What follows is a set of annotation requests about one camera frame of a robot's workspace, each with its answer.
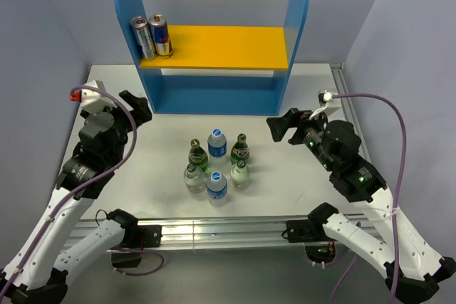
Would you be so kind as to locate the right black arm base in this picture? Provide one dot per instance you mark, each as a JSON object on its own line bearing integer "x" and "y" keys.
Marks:
{"x": 318, "y": 248}

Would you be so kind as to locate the aluminium frame rail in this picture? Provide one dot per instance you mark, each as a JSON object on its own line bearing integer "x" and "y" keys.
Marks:
{"x": 286, "y": 183}

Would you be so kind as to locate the pocari sweat bottle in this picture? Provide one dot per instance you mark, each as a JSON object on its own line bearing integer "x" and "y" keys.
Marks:
{"x": 216, "y": 187}
{"x": 217, "y": 148}

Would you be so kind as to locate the Pocari Sweat bottle front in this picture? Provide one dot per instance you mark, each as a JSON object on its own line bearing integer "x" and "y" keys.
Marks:
{"x": 216, "y": 187}

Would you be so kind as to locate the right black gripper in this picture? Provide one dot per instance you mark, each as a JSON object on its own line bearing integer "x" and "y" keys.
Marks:
{"x": 293, "y": 117}

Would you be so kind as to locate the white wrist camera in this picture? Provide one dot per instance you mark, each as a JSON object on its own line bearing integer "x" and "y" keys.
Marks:
{"x": 329, "y": 104}
{"x": 91, "y": 101}

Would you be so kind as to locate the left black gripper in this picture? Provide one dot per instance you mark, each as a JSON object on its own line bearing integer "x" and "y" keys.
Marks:
{"x": 141, "y": 110}

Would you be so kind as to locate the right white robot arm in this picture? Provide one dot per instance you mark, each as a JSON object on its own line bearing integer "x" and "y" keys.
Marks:
{"x": 407, "y": 263}

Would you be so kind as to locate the blue and yellow wooden shelf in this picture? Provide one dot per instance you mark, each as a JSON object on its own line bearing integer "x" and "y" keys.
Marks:
{"x": 218, "y": 70}

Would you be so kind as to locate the green Perrier bottle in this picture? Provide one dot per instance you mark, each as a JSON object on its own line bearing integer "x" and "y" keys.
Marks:
{"x": 197, "y": 155}
{"x": 240, "y": 150}

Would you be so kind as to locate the silver energy drink can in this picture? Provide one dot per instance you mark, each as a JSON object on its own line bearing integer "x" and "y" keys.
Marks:
{"x": 140, "y": 28}

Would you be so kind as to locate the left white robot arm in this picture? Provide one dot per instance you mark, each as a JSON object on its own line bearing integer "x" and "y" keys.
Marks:
{"x": 41, "y": 271}

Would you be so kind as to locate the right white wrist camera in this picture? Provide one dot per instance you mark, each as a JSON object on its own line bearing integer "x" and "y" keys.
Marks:
{"x": 329, "y": 104}

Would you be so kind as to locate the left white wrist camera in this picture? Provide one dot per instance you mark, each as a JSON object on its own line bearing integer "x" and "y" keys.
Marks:
{"x": 91, "y": 101}

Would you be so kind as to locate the blue energy drink can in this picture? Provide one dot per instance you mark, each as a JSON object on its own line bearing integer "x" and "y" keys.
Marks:
{"x": 160, "y": 34}

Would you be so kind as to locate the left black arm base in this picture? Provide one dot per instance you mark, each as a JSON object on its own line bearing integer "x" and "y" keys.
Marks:
{"x": 141, "y": 238}

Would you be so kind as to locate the clear Chang bottle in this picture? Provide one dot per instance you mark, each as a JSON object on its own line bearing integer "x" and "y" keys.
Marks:
{"x": 194, "y": 178}
{"x": 240, "y": 175}

